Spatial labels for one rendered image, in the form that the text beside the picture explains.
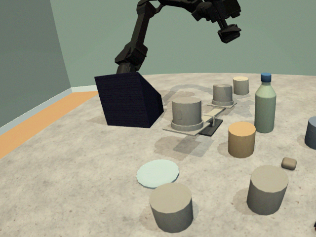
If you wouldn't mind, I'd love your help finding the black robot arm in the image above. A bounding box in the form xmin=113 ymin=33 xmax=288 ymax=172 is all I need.
xmin=115 ymin=0 xmax=241 ymax=74

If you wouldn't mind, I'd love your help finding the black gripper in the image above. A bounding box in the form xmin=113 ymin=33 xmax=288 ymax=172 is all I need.
xmin=200 ymin=0 xmax=241 ymax=43

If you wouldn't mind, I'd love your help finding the beige balance beam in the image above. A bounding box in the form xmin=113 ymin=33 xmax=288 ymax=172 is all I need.
xmin=163 ymin=99 xmax=237 ymax=137

